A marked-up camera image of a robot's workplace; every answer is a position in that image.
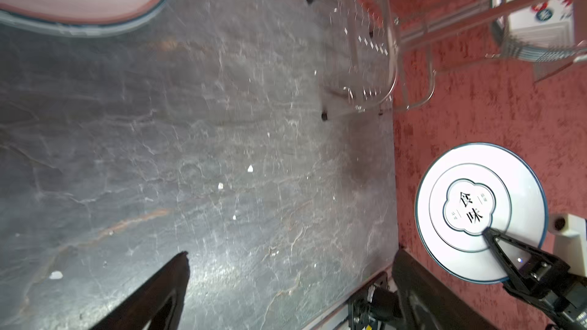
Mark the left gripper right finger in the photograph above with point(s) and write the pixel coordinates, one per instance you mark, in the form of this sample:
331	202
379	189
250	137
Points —
427	303

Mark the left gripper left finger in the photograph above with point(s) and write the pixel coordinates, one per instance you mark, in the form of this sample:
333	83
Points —
157	303

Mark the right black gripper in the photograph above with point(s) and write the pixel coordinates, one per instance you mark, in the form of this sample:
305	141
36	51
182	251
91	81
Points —
539	279

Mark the white plate black quatrefoil emblem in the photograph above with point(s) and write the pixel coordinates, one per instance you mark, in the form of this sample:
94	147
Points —
468	189

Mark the chrome wire dish rack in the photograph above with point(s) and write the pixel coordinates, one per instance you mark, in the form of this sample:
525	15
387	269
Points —
393	50

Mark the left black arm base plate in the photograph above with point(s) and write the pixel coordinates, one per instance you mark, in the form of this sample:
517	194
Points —
373	306

